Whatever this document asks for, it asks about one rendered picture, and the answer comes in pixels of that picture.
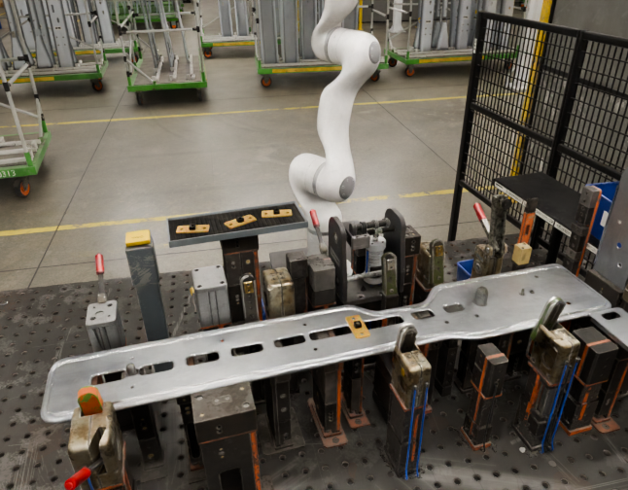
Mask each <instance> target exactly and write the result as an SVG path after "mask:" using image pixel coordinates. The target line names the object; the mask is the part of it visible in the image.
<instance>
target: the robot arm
mask: <svg viewBox="0 0 628 490"><path fill-rule="evenodd" d="M357 3H358V0H325V7H324V11H323V14H322V17H321V19H320V21H319V23H318V24H317V26H316V27H315V29H314V31H313V33H312V36H311V47H312V50H313V52H314V53H315V55H316V56H317V57H318V58H319V59H321V60H323V61H325V62H329V63H333V64H338V65H342V70H341V73H340V74H339V76H338V77H337V78H336V79H335V80H334V81H333V82H332V83H330V84H329V85H328V86H326V87H325V89H324V90H323V92H322V95H321V98H320V103H319V109H318V117H317V130H318V135H319V137H320V140H321V142H322V144H323V146H324V149H325V153H326V158H324V157H319V156H316V155H312V154H301V155H299V156H297V157H295V158H294V160H293V161H292V163H291V165H290V169H289V180H290V185H291V187H292V190H293V192H294V194H295V196H296V198H297V201H298V202H299V204H300V206H301V207H302V209H303V211H304V213H305V217H306V219H307V220H308V227H307V228H306V235H307V254H308V256H310V255H316V254H321V253H320V250H319V245H320V243H319V239H318V236H317V232H316V229H315V228H314V227H313V224H312V220H311V217H310V213H309V211H310V210H311V209H314V210H316V212H317V216H318V219H319V223H320V231H321V234H322V237H323V240H324V243H326V245H327V247H328V252H327V254H328V255H329V219H330V217H333V216H337V217H338V218H339V220H340V221H341V222H342V216H341V212H340V209H339V208H338V206H337V205H336V203H339V202H342V201H345V200H346V199H348V198H349V197H350V196H351V194H352V193H353V191H354V189H355V185H356V174H355V168H354V163H353V159H352V155H351V150H350V144H349V123H350V118H351V113H352V108H353V103H354V100H355V97H356V95H357V93H358V91H359V89H360V88H361V87H362V85H363V84H364V83H365V82H366V81H367V80H368V79H369V78H370V77H371V76H372V75H373V74H374V72H375V71H376V69H377V67H378V65H379V62H380V58H381V48H380V45H379V43H378V41H377V39H376V38H375V37H374V36H372V35H371V34H369V33H366V32H364V31H359V30H353V29H347V28H342V27H341V23H342V22H343V20H344V19H345V18H346V17H347V16H348V15H349V14H350V13H351V12H352V11H353V10H354V8H355V7H356V5H357Z"/></svg>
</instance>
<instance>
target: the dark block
mask: <svg viewBox="0 0 628 490"><path fill-rule="evenodd" d="M420 243H421V235H420V234H419V233H418V232H417V231H416V230H415V229H414V228H413V227H412V226H411V225H408V226H406V231H405V268H404V270H405V274H404V284H403V292H399V293H398V294H399V296H400V297H399V307H402V306H407V305H411V304H412V300H413V291H414V278H415V272H416V263H417V256H418V255H419V253H420ZM402 322H403V320H402V318H401V317H398V316H397V317H396V324H399V323H402Z"/></svg>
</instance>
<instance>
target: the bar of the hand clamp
mask: <svg viewBox="0 0 628 490"><path fill-rule="evenodd" d="M511 205H512V201H511V200H510V199H508V198H507V195H505V194H497V195H492V204H491V218H490V231H489V245H491V246H492V248H493V255H492V256H491V257H495V244H496V240H498V245H499V246H500V250H499V251H498V252H497V253H498V254H499V255H503V254H504V243H505V231H506V209H509V208H510V207H511Z"/></svg>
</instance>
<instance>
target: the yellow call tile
mask: <svg viewBox="0 0 628 490"><path fill-rule="evenodd" d="M150 242H151V241H150V231H149V230H148V229H145V230H138V231H132V232H127V233H126V234H125V246H126V247H128V246H135V245H142V244H148V243H150Z"/></svg>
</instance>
